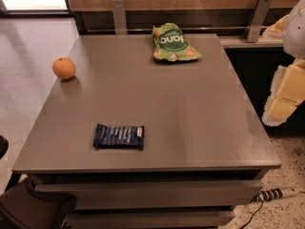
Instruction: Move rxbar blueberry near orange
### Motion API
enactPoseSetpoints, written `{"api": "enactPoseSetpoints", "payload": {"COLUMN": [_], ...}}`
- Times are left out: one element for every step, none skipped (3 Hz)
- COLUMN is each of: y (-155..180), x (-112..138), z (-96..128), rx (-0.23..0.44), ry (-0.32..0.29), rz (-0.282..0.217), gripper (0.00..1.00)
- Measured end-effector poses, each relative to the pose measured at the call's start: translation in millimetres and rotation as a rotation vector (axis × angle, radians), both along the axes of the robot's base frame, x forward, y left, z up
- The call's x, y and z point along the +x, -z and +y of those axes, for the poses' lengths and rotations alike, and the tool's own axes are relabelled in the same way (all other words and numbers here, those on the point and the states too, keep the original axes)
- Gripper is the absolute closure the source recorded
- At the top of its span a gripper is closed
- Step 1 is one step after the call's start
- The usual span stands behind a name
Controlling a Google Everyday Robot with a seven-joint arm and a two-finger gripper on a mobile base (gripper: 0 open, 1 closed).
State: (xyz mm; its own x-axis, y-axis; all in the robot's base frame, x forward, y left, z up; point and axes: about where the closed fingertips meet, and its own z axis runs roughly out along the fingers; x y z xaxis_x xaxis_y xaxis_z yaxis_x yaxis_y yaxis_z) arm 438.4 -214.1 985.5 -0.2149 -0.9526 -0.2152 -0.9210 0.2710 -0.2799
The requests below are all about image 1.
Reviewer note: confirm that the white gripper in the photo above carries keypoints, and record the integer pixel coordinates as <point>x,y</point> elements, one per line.
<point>295,32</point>

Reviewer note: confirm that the dark blue rxbar wrapper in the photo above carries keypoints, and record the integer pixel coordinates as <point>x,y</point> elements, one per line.
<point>118,137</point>

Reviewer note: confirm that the green snack bag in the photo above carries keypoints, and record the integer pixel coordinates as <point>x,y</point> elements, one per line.
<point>171,44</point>

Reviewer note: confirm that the striped power strip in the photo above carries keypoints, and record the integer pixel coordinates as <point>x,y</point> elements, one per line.
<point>276,193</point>

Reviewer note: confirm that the upper grey drawer front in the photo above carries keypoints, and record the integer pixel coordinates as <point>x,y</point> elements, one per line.
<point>148,195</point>

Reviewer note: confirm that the grey drawer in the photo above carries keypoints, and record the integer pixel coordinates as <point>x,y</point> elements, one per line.
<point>151,220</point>
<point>148,195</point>

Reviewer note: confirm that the orange fruit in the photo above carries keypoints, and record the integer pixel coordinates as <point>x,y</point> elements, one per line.
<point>64,68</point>

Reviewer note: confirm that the lower grey drawer front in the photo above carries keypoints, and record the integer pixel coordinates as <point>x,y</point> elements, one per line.
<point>151,220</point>

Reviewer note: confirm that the black round object left edge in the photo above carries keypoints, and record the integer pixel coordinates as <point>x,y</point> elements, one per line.
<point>4,145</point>

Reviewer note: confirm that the dark chair seat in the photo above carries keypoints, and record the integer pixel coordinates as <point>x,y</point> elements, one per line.
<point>21,207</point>

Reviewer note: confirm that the right metal wall bracket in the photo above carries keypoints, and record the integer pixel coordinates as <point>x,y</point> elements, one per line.
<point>259,14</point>

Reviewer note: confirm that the metal wall bracket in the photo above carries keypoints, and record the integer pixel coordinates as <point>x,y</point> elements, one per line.
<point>259,14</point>
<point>119,16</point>

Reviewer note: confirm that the left metal wall bracket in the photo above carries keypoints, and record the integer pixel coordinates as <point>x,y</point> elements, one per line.
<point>119,16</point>

